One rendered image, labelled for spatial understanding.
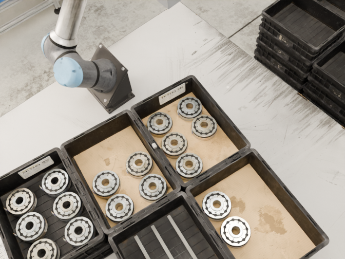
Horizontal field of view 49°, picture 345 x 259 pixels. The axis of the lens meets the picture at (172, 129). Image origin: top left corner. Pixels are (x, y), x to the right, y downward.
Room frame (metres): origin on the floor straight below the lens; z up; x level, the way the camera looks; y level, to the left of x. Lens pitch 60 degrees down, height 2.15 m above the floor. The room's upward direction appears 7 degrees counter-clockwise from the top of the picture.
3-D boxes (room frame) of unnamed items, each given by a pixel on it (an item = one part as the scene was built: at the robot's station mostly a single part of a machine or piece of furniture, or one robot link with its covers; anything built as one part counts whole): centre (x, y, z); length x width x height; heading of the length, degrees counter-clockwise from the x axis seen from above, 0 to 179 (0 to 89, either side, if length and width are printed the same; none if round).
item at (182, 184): (0.70, -0.06, 0.92); 0.40 x 0.30 x 0.02; 26
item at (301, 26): (1.51, -0.82, 0.37); 0.40 x 0.30 x 0.45; 34
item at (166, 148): (0.67, 0.00, 0.86); 0.10 x 0.10 x 0.01
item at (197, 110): (0.83, -0.08, 0.86); 0.10 x 0.10 x 0.01
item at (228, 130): (0.70, -0.06, 0.87); 0.40 x 0.30 x 0.11; 26
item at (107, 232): (0.57, 0.21, 0.92); 0.40 x 0.30 x 0.02; 26
